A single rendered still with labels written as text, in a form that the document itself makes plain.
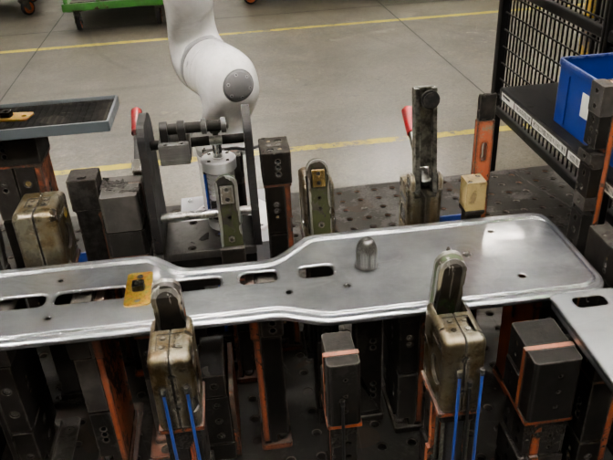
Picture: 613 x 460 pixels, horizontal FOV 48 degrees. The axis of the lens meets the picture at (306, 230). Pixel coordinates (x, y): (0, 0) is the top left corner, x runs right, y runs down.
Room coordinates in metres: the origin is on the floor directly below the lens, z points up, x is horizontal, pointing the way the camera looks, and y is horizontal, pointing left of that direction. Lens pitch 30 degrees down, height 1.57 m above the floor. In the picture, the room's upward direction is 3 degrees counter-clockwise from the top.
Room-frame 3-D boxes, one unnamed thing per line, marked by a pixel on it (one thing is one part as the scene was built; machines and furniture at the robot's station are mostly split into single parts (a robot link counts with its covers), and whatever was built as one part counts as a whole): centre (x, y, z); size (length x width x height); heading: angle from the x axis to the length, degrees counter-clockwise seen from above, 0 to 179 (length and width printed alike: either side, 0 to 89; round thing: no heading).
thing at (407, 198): (1.04, -0.20, 0.88); 0.07 x 0.06 x 0.35; 6
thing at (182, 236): (1.04, 0.17, 0.94); 0.18 x 0.13 x 0.49; 96
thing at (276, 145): (1.07, 0.05, 0.91); 0.07 x 0.05 x 0.42; 6
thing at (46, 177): (1.14, 0.51, 0.92); 0.10 x 0.08 x 0.45; 96
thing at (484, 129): (1.04, -0.30, 0.95); 0.03 x 0.01 x 0.50; 96
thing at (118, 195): (1.02, 0.30, 0.89); 0.13 x 0.11 x 0.38; 6
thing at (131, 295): (0.83, 0.25, 1.01); 0.08 x 0.04 x 0.01; 7
